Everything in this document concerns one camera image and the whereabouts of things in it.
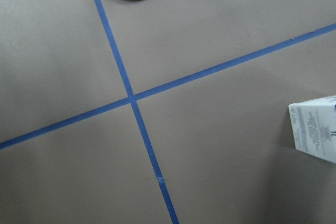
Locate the blue white milk carton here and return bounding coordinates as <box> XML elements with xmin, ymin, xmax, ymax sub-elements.
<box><xmin>288</xmin><ymin>95</ymin><xmax>335</xmax><ymax>163</ymax></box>

